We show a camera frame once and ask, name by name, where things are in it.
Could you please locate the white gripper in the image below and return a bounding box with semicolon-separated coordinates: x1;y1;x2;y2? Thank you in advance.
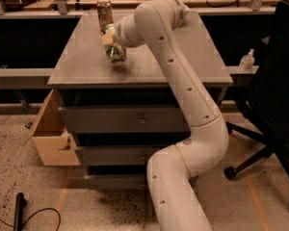
102;15;145;54

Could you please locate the green soda can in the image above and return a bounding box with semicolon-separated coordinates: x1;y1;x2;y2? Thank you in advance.
102;24;126;64

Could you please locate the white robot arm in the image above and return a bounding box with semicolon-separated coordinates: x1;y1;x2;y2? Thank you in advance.
102;0;228;231

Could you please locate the brown soda can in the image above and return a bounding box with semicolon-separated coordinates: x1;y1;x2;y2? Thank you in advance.
96;0;113;32

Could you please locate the grey drawer cabinet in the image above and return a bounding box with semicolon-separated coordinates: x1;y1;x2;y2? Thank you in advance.
49;12;231;178

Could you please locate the top grey drawer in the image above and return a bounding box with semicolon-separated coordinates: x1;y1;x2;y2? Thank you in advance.
59;106;190;133

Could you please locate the grey drawer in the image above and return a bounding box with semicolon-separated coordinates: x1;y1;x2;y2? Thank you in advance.
85;174;146;190
59;106;190;133
75;145;160;166

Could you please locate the middle grey drawer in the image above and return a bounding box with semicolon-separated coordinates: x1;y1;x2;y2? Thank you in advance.
75;145;160;166

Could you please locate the wooden box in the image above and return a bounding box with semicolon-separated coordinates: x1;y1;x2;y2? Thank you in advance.
22;90;80;167

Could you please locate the hand sanitizer bottle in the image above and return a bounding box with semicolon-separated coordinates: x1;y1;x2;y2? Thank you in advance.
238;49;255;72

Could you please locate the bottom grey drawer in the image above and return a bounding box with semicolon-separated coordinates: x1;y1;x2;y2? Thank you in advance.
85;174;146;190

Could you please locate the black office chair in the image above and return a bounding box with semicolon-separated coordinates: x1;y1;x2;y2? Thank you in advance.
223;0;289;179

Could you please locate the black cylindrical tool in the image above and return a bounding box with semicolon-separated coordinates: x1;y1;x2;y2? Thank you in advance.
13;192;27;231

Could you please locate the black floor cable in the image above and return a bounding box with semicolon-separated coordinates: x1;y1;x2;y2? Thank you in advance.
0;207;62;231

